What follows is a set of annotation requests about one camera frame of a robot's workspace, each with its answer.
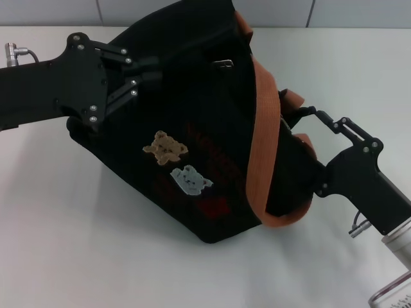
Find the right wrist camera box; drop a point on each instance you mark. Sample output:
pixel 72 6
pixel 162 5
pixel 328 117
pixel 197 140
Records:
pixel 398 295

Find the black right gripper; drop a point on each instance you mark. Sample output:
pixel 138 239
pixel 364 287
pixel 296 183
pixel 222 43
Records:
pixel 359 176

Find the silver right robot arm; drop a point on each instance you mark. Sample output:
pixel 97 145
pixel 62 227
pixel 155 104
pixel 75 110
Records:
pixel 399 247

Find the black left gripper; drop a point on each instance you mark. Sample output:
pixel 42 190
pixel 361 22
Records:
pixel 64 83

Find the large silver zipper pull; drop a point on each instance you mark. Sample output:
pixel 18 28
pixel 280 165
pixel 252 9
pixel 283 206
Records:
pixel 224 64

